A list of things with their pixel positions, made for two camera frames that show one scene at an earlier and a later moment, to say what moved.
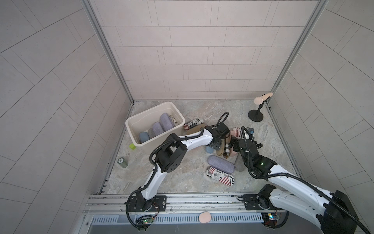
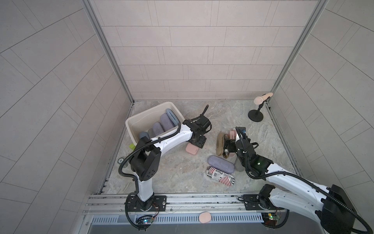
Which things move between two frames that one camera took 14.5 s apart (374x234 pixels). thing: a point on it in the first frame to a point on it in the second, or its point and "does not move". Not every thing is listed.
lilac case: x=158 y=128 does not move
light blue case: x=209 y=149 to x=172 y=117
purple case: x=166 y=122 does not move
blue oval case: x=143 y=136 does not move
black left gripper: x=217 y=146 to x=201 y=142
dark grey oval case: x=151 y=133 does not move
